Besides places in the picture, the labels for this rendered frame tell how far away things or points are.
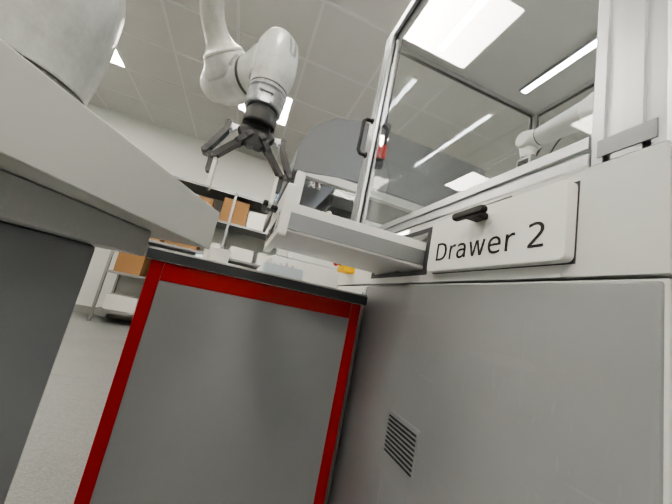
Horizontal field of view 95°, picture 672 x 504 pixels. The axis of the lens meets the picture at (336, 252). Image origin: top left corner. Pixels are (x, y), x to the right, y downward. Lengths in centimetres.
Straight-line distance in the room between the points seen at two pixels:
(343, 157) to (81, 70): 140
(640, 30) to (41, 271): 77
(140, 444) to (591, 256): 92
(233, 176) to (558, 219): 492
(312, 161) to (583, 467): 154
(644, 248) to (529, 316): 15
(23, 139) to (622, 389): 57
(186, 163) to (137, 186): 487
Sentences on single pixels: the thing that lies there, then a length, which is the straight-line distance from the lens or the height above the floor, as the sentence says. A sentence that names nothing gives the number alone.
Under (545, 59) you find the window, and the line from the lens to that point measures 73.
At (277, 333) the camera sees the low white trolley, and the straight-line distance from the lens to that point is 86.
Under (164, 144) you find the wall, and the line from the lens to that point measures 544.
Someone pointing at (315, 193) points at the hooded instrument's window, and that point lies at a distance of 168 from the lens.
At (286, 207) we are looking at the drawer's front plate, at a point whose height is 87.
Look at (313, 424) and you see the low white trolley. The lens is 94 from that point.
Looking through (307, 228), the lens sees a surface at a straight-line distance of 63.
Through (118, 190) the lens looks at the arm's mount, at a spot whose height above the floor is 78.
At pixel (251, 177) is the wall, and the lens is 520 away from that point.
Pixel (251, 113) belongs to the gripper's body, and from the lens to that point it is 77.
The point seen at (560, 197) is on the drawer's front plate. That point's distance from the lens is 51.
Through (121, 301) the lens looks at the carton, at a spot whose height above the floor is 27.
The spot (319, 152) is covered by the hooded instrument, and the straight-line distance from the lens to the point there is 174.
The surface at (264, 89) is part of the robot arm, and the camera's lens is 79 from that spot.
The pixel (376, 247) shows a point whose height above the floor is 85.
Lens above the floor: 70
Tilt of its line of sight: 10 degrees up
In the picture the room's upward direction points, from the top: 12 degrees clockwise
